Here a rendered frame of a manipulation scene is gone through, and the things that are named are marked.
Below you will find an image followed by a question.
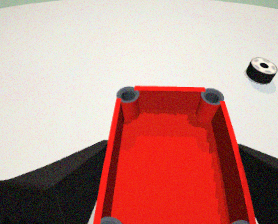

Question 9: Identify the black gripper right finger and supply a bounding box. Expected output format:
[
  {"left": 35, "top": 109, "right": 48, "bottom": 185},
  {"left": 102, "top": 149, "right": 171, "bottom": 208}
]
[{"left": 237, "top": 144, "right": 278, "bottom": 224}]

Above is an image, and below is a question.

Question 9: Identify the small black toy tyre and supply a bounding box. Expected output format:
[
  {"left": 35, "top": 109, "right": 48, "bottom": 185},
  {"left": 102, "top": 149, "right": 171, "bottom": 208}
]
[{"left": 245, "top": 57, "right": 277, "bottom": 84}]

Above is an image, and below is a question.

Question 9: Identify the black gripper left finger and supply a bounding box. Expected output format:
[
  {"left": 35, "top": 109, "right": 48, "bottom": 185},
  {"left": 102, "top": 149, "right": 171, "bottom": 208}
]
[{"left": 0, "top": 140, "right": 108, "bottom": 224}]

